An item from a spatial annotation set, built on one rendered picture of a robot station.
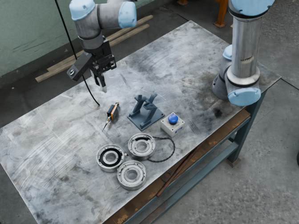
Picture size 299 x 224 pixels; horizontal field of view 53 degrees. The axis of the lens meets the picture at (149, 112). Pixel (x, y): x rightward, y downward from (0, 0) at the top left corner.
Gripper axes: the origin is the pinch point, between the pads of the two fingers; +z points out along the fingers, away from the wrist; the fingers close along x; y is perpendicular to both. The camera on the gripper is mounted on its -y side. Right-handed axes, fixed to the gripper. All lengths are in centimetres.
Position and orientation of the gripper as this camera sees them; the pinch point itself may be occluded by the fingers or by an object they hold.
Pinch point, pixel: (100, 87)
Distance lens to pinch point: 115.9
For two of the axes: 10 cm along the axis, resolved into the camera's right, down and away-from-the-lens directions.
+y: 8.1, -5.0, 3.1
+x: -5.8, -6.0, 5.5
